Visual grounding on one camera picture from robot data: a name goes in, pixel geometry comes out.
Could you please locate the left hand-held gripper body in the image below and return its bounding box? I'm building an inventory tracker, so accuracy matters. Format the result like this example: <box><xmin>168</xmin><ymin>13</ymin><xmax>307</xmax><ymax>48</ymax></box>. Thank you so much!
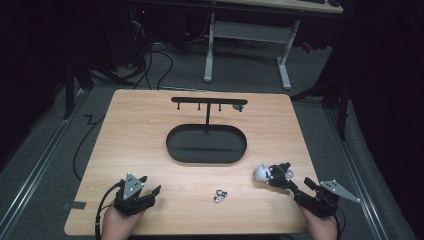
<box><xmin>113</xmin><ymin>172</ymin><xmax>158</xmax><ymax>216</ymax></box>

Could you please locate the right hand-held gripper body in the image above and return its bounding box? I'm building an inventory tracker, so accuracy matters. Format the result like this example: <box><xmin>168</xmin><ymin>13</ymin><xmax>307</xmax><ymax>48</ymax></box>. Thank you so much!
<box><xmin>293</xmin><ymin>179</ymin><xmax>361</xmax><ymax>218</ymax></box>

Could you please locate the black and white plush keychain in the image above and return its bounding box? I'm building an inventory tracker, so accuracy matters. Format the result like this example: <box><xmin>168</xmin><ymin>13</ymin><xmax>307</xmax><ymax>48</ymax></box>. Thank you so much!
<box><xmin>253</xmin><ymin>161</ymin><xmax>295</xmax><ymax>190</ymax></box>

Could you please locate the black key rack with tray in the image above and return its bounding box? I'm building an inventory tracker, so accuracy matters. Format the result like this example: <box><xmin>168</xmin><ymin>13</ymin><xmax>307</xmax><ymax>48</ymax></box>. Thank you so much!
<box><xmin>165</xmin><ymin>96</ymin><xmax>249</xmax><ymax>165</ymax></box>

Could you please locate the person's right hand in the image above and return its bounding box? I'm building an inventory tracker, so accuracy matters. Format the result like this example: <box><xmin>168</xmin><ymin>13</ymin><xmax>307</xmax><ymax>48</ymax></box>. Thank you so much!
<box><xmin>297</xmin><ymin>203</ymin><xmax>339</xmax><ymax>240</ymax></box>

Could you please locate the person's left hand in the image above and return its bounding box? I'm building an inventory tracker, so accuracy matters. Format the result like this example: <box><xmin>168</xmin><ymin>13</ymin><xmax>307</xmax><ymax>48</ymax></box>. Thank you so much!
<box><xmin>100</xmin><ymin>202</ymin><xmax>146</xmax><ymax>240</ymax></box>

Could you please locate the grey tape strip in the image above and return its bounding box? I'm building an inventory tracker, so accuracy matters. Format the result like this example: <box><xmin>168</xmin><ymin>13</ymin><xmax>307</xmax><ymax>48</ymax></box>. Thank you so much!
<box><xmin>62</xmin><ymin>200</ymin><xmax>87</xmax><ymax>211</ymax></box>

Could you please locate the black metal stand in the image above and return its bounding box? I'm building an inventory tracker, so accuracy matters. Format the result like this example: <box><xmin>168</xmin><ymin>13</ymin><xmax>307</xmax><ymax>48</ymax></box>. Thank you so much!
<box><xmin>289</xmin><ymin>74</ymin><xmax>353</xmax><ymax>142</ymax></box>
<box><xmin>62</xmin><ymin>57</ymin><xmax>96</xmax><ymax>121</ymax></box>

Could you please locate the desk with white legs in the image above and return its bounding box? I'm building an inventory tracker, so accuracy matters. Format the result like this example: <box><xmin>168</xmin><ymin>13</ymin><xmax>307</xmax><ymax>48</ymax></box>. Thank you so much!
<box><xmin>202</xmin><ymin>0</ymin><xmax>345</xmax><ymax>91</ymax></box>

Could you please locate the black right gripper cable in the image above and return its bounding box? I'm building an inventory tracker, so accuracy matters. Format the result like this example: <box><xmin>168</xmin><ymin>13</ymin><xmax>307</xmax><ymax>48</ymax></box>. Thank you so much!
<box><xmin>333</xmin><ymin>206</ymin><xmax>347</xmax><ymax>240</ymax></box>

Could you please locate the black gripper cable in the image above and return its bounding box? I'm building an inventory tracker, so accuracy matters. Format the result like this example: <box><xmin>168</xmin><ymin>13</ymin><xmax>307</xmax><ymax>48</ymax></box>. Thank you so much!
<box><xmin>333</xmin><ymin>206</ymin><xmax>347</xmax><ymax>240</ymax></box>
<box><xmin>94</xmin><ymin>181</ymin><xmax>125</xmax><ymax>240</ymax></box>

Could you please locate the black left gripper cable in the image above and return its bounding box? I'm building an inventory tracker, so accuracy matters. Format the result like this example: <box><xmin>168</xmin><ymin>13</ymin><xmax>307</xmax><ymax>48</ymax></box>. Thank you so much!
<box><xmin>94</xmin><ymin>181</ymin><xmax>125</xmax><ymax>240</ymax></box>

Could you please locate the aluminium floor rail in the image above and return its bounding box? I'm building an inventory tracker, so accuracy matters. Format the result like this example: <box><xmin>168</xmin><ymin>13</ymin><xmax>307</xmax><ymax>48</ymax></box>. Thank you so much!
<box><xmin>0</xmin><ymin>89</ymin><xmax>88</xmax><ymax>234</ymax></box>
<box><xmin>324</xmin><ymin>108</ymin><xmax>390</xmax><ymax>240</ymax></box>

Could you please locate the silver metal key ring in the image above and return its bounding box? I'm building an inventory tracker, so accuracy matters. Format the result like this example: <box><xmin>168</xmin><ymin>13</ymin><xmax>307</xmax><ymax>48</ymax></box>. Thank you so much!
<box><xmin>213</xmin><ymin>188</ymin><xmax>229</xmax><ymax>204</ymax></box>

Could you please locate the black floor cable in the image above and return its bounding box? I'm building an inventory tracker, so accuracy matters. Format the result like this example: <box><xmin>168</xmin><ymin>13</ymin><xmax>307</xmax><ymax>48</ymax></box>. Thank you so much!
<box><xmin>72</xmin><ymin>113</ymin><xmax>106</xmax><ymax>182</ymax></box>

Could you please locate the bundle of black cables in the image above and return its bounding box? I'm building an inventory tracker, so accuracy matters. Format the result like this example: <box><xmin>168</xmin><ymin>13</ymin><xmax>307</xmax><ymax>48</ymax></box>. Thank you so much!
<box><xmin>130</xmin><ymin>19</ymin><xmax>175</xmax><ymax>91</ymax></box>

